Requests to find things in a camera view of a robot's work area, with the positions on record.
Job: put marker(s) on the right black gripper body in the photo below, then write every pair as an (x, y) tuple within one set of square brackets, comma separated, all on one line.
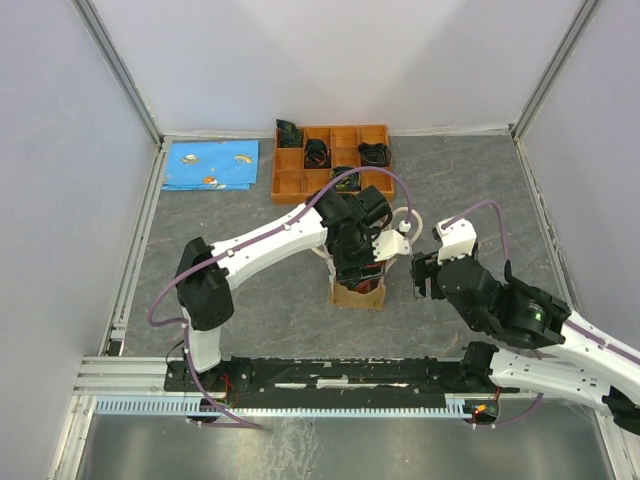
[(421, 267)]

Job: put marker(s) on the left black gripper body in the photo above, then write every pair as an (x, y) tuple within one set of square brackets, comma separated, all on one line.
[(355, 254)]

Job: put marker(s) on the canvas tote bag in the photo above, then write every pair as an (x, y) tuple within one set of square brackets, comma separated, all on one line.
[(341, 296)]

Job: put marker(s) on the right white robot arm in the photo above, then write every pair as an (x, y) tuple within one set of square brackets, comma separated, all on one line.
[(536, 341)]

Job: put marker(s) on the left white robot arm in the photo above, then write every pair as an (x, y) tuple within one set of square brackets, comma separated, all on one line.
[(346, 225)]

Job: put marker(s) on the rolled dark sock bottom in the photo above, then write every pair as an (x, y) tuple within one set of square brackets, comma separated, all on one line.
[(349, 179)]

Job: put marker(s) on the rolled dark sock right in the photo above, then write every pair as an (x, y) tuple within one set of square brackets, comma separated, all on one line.
[(375, 155)]

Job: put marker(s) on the orange wooden compartment tray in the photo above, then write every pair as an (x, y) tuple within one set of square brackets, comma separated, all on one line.
[(292, 183)]

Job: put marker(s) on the rolled dark sock top-left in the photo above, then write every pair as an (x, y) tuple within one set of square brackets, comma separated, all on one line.
[(288, 134)]

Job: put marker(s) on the blue patterned cloth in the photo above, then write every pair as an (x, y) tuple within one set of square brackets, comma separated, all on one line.
[(212, 165)]

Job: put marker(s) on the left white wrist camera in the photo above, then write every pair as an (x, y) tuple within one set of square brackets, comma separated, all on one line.
[(391, 243)]

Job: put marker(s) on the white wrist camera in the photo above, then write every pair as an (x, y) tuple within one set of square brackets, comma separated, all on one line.
[(391, 243), (456, 241)]

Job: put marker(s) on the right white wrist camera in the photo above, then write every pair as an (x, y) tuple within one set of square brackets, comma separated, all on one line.
[(456, 241)]

